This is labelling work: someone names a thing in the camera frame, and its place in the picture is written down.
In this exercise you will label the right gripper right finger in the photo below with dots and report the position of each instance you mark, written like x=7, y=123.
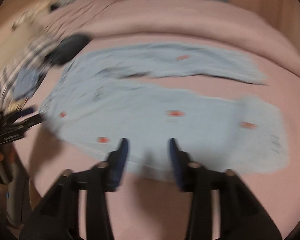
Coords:
x=189, y=174

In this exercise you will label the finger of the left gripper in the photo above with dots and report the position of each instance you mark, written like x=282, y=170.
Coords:
x=26, y=124
x=12, y=117

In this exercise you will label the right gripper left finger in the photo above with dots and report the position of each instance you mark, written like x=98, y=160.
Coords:
x=109, y=172

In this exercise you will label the light blue strawberry pants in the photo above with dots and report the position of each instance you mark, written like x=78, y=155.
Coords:
x=97, y=102

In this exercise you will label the blue folded shorts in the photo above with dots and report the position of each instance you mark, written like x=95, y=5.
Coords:
x=26, y=83

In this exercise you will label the pink bed sheet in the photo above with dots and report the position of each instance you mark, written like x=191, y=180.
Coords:
x=148, y=209

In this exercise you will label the plaid pillow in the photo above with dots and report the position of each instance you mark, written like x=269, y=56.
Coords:
x=31, y=57

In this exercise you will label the dark navy folded garment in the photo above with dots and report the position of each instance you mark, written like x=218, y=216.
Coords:
x=67, y=49

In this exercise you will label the pink duvet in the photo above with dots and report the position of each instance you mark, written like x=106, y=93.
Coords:
x=210, y=19

